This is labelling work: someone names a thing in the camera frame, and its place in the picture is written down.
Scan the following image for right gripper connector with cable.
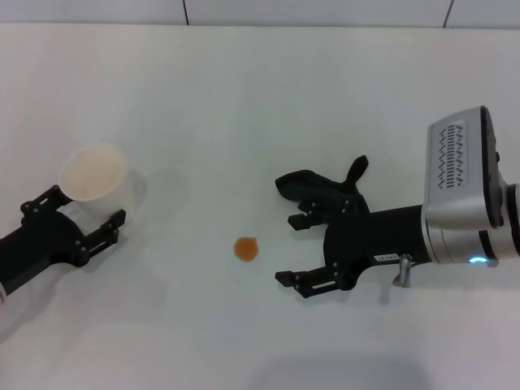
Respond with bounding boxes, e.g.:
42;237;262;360
392;253;413;288

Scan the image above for brown water stain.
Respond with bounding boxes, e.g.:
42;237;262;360
233;236;260;263

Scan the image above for white paper cup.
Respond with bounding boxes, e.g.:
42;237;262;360
58;141;137;221

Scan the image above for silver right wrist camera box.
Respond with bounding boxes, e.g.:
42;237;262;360
422;105;509;229

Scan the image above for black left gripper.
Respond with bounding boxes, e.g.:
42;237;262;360
0;184;128;297

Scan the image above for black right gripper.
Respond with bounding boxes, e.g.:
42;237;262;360
274;193;432;301

